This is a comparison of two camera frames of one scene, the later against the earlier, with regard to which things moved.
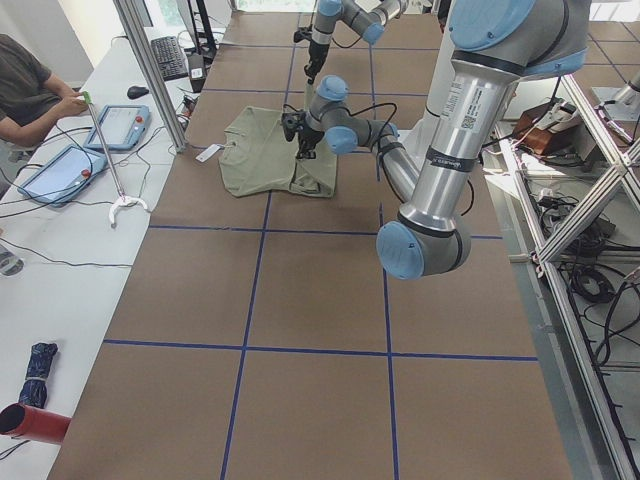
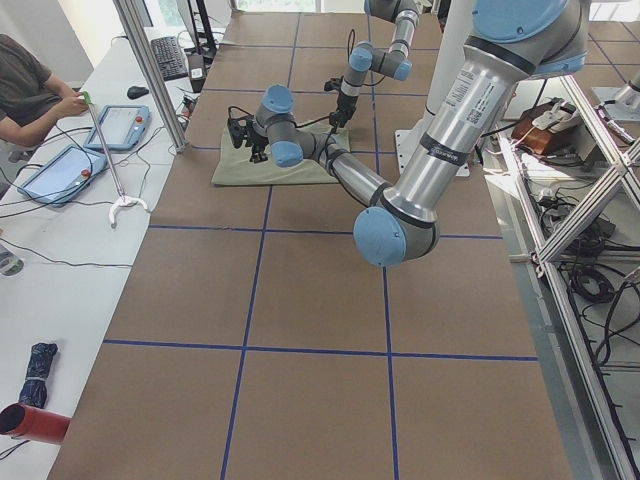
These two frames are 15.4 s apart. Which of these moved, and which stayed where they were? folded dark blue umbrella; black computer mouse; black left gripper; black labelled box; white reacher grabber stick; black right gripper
Moved: black left gripper; black right gripper
Stayed: folded dark blue umbrella; black computer mouse; white reacher grabber stick; black labelled box
